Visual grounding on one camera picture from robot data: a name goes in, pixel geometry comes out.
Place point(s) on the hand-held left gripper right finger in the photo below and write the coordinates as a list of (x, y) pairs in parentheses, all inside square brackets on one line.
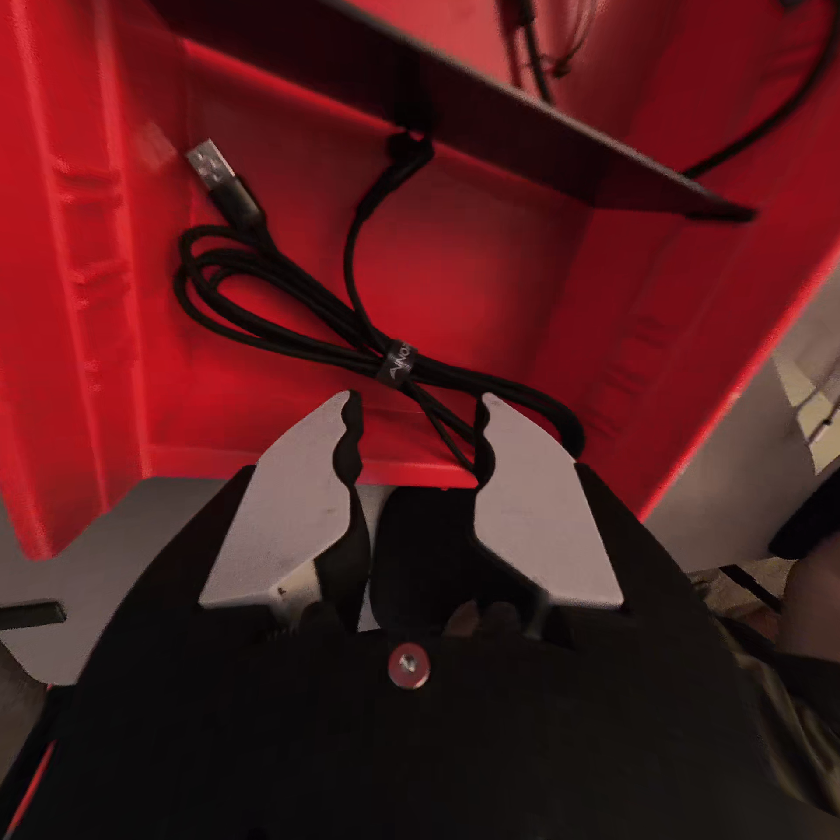
[(544, 525)]

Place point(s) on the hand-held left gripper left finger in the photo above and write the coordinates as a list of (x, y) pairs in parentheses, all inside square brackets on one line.
[(282, 525)]

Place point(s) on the red plastic bin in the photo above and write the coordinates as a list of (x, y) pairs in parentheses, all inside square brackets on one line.
[(459, 262)]

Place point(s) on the black bin divider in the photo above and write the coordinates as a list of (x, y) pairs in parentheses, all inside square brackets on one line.
[(394, 79)]

